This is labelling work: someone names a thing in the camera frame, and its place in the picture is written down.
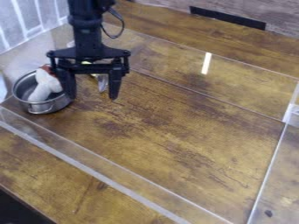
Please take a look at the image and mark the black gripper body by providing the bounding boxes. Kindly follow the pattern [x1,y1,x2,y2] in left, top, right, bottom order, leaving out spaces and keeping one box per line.
[47,46,131,74]

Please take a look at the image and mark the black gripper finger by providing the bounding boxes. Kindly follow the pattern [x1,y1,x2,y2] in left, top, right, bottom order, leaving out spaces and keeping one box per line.
[108,67,123,100]
[56,68,78,100]

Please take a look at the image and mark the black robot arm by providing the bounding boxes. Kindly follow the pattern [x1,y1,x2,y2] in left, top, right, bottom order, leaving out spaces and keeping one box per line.
[47,0,131,100]

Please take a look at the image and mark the plush mushroom toy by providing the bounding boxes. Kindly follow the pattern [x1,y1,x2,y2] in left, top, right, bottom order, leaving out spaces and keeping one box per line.
[28,65,63,102]

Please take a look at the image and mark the small silver metal pot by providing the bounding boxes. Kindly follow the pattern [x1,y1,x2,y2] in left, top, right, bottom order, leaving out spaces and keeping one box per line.
[12,68,72,115]

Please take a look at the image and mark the clear acrylic barrier panel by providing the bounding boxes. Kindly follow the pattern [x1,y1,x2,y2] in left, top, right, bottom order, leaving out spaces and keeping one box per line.
[0,106,233,224]

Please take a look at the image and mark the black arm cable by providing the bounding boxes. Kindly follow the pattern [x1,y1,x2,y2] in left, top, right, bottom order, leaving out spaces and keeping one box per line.
[99,6,127,39]

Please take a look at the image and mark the black wall strip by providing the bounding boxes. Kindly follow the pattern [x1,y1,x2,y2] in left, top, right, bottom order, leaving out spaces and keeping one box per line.
[190,6,267,31]

